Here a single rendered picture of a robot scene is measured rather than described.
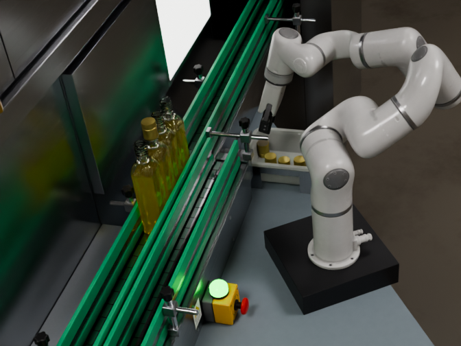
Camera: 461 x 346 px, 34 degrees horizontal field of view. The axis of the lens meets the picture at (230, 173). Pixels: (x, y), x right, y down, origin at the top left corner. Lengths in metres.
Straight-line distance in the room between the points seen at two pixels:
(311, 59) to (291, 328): 0.64
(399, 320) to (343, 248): 0.21
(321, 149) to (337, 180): 0.08
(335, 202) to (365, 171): 1.69
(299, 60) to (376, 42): 0.21
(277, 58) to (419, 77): 0.44
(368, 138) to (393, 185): 1.68
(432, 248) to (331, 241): 1.30
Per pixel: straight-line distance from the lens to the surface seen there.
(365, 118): 1.66
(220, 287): 1.76
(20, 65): 1.56
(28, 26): 1.59
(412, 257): 3.01
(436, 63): 1.64
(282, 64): 1.94
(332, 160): 1.64
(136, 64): 1.99
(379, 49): 1.78
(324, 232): 1.77
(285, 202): 2.11
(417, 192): 3.29
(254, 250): 1.98
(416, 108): 1.64
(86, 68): 1.74
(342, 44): 1.94
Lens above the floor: 2.14
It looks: 39 degrees down
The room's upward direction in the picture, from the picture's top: 8 degrees counter-clockwise
